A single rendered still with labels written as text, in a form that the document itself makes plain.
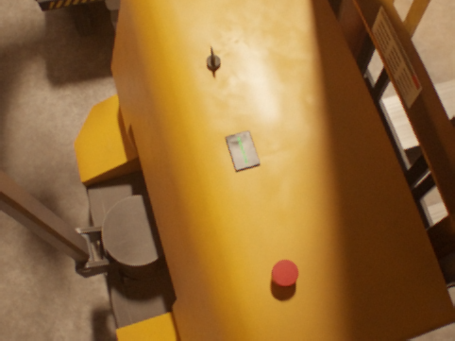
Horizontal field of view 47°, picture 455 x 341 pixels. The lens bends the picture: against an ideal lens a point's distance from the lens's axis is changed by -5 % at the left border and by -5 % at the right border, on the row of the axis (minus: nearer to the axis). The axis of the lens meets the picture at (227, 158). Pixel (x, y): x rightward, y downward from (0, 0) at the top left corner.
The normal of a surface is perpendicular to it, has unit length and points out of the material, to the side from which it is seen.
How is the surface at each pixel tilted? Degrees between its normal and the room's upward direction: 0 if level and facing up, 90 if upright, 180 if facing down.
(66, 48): 0
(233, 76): 0
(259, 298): 14
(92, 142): 22
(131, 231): 0
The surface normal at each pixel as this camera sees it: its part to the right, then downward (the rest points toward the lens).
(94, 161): -0.36, -0.22
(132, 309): -0.01, -0.34
